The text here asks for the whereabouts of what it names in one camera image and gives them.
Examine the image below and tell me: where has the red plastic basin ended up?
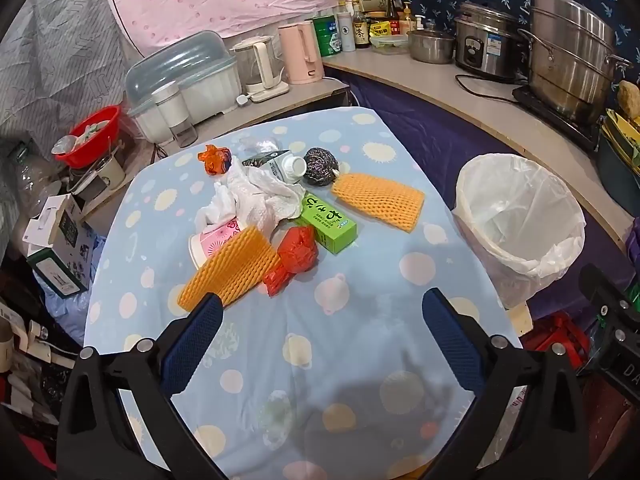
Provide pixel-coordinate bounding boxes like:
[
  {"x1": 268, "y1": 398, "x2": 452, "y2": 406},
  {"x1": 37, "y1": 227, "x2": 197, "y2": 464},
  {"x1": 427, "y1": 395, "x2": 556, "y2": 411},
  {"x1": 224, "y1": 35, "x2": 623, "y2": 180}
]
[{"x1": 54, "y1": 105, "x2": 123, "y2": 170}]

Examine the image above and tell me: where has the pink paper cup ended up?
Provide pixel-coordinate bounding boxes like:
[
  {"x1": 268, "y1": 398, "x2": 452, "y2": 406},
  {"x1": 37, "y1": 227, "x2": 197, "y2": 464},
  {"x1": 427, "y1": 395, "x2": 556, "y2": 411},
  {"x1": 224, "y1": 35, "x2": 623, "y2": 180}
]
[{"x1": 188, "y1": 217, "x2": 251, "y2": 267}]

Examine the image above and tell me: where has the dark sauce bottle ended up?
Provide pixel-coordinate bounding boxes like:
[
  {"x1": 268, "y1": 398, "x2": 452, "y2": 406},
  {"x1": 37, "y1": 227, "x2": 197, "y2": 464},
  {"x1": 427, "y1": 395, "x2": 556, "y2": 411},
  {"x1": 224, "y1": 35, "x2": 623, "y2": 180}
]
[{"x1": 352, "y1": 2, "x2": 372, "y2": 50}]

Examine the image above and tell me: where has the beige mug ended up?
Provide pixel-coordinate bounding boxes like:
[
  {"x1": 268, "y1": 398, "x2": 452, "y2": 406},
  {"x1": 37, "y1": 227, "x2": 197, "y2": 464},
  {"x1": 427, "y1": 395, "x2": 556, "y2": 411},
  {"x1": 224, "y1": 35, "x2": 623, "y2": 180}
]
[{"x1": 95, "y1": 157, "x2": 126, "y2": 191}]

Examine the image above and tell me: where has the white paper towel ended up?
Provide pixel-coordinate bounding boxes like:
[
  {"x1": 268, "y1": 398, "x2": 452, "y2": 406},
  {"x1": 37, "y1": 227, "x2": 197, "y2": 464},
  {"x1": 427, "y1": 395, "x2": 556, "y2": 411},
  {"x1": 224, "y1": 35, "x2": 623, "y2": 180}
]
[
  {"x1": 194, "y1": 180, "x2": 238, "y2": 227},
  {"x1": 227, "y1": 162, "x2": 306, "y2": 231}
]

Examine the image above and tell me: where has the lidded plastic dish box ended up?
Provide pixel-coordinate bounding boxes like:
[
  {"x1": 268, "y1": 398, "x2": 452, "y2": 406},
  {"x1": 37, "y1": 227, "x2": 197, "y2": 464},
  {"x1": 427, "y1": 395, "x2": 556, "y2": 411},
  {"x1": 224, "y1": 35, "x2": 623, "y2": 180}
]
[{"x1": 124, "y1": 30, "x2": 240, "y2": 141}]

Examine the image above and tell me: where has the black white drink carton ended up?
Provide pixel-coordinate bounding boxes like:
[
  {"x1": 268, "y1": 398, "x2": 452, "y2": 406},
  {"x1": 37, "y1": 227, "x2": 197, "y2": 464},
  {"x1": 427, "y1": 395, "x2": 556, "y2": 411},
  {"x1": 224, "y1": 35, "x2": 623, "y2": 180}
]
[{"x1": 242, "y1": 150, "x2": 307, "y2": 183}]

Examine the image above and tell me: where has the steel wool scrubber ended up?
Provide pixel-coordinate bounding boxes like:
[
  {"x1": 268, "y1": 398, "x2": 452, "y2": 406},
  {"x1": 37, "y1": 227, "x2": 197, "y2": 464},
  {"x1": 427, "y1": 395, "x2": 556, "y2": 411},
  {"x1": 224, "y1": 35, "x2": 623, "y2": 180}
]
[{"x1": 302, "y1": 147, "x2": 343, "y2": 184}]

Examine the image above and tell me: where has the white slim bottle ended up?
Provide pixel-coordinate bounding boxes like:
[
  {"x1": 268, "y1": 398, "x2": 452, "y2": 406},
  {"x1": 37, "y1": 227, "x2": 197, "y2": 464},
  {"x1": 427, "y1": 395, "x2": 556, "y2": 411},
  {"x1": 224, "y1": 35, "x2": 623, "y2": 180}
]
[{"x1": 336, "y1": 1, "x2": 357, "y2": 53}]

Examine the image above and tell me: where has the green tin can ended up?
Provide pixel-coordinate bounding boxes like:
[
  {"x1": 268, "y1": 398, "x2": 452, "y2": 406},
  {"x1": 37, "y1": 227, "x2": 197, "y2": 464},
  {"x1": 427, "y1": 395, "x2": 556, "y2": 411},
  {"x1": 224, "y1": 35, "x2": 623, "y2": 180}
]
[{"x1": 312, "y1": 14, "x2": 342, "y2": 58}]

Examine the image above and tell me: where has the green white cardboard box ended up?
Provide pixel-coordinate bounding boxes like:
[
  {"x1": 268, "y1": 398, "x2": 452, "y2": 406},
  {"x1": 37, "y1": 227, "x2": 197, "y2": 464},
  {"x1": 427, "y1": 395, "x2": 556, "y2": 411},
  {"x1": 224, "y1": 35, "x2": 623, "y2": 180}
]
[{"x1": 27, "y1": 225, "x2": 96, "y2": 296}]

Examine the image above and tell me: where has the orange crumpled wrapper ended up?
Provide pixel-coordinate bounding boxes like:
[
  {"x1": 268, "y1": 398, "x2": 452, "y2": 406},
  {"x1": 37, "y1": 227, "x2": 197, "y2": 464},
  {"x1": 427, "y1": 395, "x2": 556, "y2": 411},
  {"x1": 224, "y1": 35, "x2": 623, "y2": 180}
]
[{"x1": 197, "y1": 144, "x2": 232, "y2": 176}]

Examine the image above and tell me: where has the grey striped cloth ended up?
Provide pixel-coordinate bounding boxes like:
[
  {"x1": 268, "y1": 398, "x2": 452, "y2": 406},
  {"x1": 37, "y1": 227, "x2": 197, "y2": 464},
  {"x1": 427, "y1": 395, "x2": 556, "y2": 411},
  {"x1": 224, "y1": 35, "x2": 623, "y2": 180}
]
[{"x1": 0, "y1": 0, "x2": 136, "y2": 141}]

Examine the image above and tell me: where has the red packaging bag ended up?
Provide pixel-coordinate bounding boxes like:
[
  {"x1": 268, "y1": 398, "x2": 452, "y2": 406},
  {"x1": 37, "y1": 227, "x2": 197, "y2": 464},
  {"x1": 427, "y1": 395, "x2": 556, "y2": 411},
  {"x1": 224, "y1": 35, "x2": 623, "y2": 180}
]
[{"x1": 522, "y1": 310, "x2": 591, "y2": 376}]

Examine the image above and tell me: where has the steel rice cooker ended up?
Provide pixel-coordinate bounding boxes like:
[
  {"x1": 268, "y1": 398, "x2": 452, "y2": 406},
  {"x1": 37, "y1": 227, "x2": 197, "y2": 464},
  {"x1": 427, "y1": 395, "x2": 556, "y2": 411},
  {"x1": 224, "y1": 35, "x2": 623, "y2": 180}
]
[{"x1": 454, "y1": 2, "x2": 526, "y2": 83}]

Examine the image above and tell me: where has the purple cloth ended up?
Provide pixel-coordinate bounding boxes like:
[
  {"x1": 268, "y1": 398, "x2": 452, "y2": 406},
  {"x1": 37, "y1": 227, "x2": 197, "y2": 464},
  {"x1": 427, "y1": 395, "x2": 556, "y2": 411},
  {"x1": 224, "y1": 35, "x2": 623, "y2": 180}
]
[{"x1": 325, "y1": 72, "x2": 640, "y2": 306}]

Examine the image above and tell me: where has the orange foam fruit net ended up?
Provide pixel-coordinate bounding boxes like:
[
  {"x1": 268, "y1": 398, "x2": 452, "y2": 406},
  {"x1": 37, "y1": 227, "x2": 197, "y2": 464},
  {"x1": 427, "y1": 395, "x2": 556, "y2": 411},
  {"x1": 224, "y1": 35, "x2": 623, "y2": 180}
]
[
  {"x1": 177, "y1": 225, "x2": 282, "y2": 311},
  {"x1": 331, "y1": 172, "x2": 426, "y2": 233}
]

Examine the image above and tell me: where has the dark green basin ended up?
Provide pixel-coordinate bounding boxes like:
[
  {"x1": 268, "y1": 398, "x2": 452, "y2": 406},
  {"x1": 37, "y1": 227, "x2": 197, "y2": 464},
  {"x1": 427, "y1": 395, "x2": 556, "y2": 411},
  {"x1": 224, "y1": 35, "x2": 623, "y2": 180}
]
[{"x1": 595, "y1": 107, "x2": 640, "y2": 203}]

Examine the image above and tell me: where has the bin with white liner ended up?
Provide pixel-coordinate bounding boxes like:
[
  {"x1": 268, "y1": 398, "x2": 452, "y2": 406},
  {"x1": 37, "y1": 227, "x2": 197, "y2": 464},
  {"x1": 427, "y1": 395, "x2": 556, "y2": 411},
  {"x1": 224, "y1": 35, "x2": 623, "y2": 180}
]
[{"x1": 452, "y1": 152, "x2": 587, "y2": 310}]

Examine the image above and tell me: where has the clear crumpled plastic film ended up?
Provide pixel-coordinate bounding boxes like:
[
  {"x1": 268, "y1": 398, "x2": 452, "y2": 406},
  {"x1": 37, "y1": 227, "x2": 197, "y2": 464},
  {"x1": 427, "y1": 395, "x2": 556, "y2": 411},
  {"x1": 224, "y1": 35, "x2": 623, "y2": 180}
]
[{"x1": 239, "y1": 136, "x2": 281, "y2": 161}]

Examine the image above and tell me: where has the red plastic bag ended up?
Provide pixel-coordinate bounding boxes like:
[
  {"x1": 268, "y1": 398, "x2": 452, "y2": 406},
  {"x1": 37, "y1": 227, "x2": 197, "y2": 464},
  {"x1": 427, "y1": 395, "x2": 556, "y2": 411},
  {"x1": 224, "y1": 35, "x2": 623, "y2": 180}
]
[{"x1": 262, "y1": 225, "x2": 319, "y2": 297}]

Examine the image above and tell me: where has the glass electric kettle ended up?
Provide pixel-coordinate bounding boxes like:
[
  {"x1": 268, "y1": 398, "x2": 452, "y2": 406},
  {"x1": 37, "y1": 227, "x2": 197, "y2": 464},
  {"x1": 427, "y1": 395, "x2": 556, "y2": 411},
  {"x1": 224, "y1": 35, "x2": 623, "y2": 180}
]
[{"x1": 230, "y1": 35, "x2": 291, "y2": 104}]

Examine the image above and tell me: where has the clear food container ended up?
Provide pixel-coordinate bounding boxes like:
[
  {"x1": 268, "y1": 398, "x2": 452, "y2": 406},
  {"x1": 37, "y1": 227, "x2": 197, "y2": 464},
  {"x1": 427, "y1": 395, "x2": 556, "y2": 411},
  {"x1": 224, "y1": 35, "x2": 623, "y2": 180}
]
[{"x1": 371, "y1": 34, "x2": 410, "y2": 56}]

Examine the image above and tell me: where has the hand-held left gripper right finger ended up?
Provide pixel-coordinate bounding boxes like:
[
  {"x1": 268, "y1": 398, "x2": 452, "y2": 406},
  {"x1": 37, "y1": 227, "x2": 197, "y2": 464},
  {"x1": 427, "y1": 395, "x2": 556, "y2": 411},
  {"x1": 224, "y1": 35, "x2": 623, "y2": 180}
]
[{"x1": 415, "y1": 287, "x2": 591, "y2": 480}]

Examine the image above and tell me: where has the white tumbler with clear base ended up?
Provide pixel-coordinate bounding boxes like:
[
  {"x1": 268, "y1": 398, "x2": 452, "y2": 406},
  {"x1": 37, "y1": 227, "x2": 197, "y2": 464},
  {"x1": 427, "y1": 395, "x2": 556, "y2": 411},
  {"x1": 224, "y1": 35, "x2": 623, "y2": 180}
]
[{"x1": 150, "y1": 82, "x2": 198, "y2": 148}]

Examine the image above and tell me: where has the black induction cooker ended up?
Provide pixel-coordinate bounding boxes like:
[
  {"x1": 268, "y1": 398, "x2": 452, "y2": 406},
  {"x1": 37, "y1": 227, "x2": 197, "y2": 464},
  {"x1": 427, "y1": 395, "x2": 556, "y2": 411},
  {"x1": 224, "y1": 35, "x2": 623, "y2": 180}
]
[{"x1": 511, "y1": 84, "x2": 601, "y2": 153}]

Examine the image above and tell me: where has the black power cable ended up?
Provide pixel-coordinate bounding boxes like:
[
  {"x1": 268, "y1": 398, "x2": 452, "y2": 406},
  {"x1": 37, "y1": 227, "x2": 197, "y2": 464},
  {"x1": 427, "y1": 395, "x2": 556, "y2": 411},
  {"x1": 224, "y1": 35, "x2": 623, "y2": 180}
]
[{"x1": 454, "y1": 74, "x2": 518, "y2": 106}]

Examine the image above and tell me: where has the clear plastic bottle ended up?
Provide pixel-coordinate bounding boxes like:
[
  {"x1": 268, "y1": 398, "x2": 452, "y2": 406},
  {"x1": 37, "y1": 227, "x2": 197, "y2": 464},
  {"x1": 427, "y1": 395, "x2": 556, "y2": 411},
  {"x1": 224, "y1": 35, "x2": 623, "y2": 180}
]
[{"x1": 10, "y1": 145, "x2": 56, "y2": 201}]

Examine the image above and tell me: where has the large steel steamer pot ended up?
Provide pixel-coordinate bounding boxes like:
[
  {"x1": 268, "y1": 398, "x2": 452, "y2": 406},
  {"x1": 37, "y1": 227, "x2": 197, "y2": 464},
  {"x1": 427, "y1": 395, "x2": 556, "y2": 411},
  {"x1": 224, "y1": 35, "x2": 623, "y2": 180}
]
[{"x1": 517, "y1": 0, "x2": 633, "y2": 126}]

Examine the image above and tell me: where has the small steel pot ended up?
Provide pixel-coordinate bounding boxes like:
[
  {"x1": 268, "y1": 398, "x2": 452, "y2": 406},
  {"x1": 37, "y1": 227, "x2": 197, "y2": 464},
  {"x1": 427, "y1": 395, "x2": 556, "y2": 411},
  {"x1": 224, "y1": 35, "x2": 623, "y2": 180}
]
[{"x1": 407, "y1": 29, "x2": 457, "y2": 65}]

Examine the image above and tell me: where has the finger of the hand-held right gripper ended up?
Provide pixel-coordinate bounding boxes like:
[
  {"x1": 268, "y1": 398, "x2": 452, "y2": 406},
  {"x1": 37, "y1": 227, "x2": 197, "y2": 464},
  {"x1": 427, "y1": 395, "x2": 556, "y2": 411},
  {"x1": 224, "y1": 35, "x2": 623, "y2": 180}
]
[{"x1": 579, "y1": 262, "x2": 640, "y2": 333}]

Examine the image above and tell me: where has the pink electric kettle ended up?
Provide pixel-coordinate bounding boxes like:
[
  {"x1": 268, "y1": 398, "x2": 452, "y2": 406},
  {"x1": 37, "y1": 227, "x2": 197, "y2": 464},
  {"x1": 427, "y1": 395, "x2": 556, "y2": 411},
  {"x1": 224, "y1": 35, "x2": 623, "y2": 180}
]
[{"x1": 277, "y1": 21, "x2": 324, "y2": 86}]

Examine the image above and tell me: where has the blue dotted tablecloth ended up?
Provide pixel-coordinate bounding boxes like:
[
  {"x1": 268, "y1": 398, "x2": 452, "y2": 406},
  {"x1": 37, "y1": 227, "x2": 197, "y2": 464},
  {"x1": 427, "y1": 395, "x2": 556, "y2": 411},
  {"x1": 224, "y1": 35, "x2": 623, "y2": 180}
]
[{"x1": 82, "y1": 106, "x2": 523, "y2": 480}]

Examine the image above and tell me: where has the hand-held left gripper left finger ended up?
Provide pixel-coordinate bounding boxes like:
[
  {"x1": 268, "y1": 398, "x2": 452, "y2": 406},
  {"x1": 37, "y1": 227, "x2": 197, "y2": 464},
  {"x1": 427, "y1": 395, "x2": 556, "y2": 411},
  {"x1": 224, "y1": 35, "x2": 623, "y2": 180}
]
[{"x1": 57, "y1": 292, "x2": 226, "y2": 480}]

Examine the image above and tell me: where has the brown potato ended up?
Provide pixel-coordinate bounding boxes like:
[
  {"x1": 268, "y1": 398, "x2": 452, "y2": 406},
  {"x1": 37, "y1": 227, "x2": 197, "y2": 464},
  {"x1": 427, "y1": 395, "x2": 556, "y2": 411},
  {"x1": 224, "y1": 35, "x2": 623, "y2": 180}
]
[{"x1": 617, "y1": 80, "x2": 640, "y2": 121}]

